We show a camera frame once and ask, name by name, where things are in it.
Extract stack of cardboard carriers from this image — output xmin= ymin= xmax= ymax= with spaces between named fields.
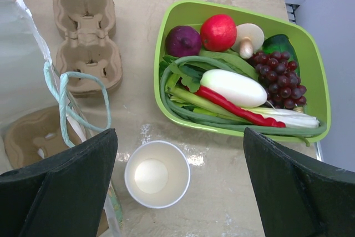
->
xmin=53 ymin=0 xmax=123 ymax=93

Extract red apple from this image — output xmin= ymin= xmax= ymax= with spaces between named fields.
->
xmin=200 ymin=14 xmax=237 ymax=52

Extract long green beans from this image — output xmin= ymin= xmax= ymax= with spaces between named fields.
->
xmin=154 ymin=55 xmax=331 ymax=143

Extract green pepper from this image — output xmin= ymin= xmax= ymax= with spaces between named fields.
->
xmin=199 ymin=50 xmax=258 ymax=81

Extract white mushroom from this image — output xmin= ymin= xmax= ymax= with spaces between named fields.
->
xmin=231 ymin=23 xmax=265 ymax=59

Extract brown cardboard cup carrier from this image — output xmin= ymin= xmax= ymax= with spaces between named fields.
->
xmin=4 ymin=106 xmax=69 ymax=169

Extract dark green leafy vegetable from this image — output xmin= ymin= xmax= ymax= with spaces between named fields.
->
xmin=262 ymin=34 xmax=299 ymax=70

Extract white radish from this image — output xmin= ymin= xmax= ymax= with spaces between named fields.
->
xmin=200 ymin=69 xmax=267 ymax=108

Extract green plastic bin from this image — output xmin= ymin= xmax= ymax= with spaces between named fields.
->
xmin=153 ymin=0 xmax=331 ymax=143

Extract purple onion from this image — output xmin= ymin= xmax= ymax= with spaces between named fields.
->
xmin=165 ymin=26 xmax=202 ymax=58

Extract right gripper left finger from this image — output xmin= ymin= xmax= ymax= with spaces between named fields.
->
xmin=1 ymin=129 xmax=118 ymax=236

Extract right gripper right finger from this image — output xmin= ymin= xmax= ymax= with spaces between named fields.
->
xmin=243 ymin=128 xmax=354 ymax=236

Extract dark red grapes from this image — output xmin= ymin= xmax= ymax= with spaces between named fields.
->
xmin=247 ymin=51 xmax=307 ymax=110

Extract red chili pepper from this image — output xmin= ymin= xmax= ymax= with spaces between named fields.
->
xmin=194 ymin=85 xmax=286 ymax=128

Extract white paper coffee cup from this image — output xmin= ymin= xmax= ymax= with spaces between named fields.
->
xmin=124 ymin=140 xmax=191 ymax=209

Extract white green leek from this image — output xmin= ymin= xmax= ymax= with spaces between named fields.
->
xmin=245 ymin=107 xmax=320 ymax=129

